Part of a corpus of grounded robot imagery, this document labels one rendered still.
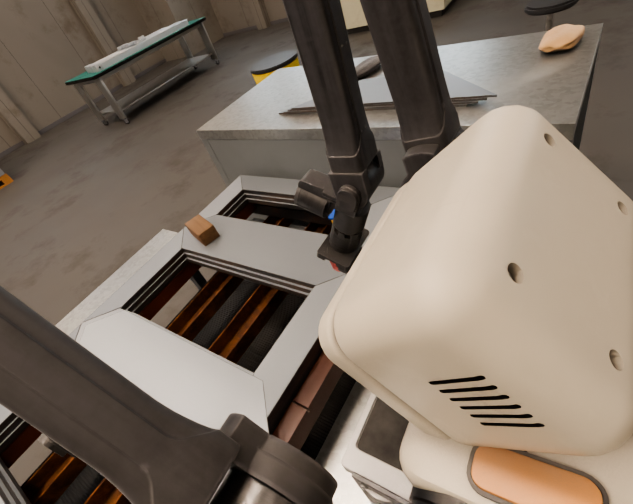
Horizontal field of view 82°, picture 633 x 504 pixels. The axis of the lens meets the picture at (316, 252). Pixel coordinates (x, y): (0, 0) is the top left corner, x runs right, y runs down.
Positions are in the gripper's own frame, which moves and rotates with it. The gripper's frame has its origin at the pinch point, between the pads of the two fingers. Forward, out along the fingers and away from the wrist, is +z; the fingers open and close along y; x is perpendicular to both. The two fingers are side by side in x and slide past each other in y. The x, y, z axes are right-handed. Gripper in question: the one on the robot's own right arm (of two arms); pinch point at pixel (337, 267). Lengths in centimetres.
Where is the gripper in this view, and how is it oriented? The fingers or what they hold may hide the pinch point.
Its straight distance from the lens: 76.9
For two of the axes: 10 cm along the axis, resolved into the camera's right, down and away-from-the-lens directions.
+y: -4.9, 6.8, -5.4
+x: 8.7, 4.4, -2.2
